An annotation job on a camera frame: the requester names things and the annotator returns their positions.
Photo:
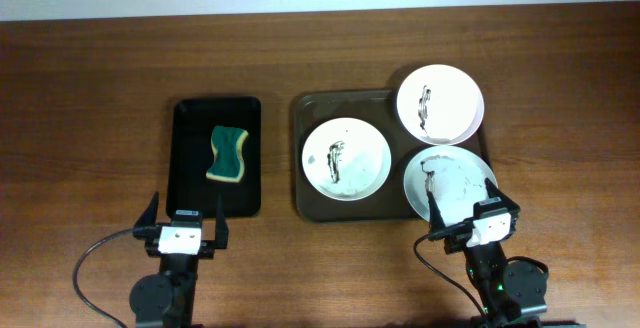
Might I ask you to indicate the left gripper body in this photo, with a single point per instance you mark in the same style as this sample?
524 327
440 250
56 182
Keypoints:
150 245

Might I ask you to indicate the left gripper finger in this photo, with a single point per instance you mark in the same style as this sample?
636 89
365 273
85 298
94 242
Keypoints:
146 223
220 241

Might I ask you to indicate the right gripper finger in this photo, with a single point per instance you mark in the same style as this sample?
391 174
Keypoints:
438 229
499 197

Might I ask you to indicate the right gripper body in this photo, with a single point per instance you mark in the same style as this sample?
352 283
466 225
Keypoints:
457 243

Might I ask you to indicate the green yellow sponge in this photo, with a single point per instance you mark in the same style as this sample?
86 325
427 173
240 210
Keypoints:
227 146

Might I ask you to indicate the white plate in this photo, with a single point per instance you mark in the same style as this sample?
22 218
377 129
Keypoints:
346 159
455 177

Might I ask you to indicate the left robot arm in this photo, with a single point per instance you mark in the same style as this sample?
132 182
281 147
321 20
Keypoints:
166 298

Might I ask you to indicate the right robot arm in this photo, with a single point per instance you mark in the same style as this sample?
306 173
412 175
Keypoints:
512 290

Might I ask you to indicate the black rectangular tray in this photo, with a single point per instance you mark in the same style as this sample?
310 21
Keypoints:
191 156

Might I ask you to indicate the pink plate with stain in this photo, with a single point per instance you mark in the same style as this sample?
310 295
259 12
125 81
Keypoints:
440 105

